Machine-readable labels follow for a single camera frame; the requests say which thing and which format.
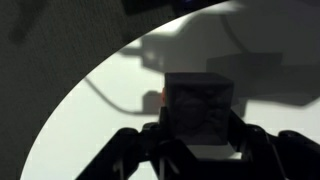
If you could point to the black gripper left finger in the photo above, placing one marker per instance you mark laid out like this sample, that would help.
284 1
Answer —
140 153

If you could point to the grey toy block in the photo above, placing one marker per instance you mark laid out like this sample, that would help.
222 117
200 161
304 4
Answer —
200 106

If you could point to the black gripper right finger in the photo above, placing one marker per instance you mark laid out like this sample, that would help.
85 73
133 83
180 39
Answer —
276 156

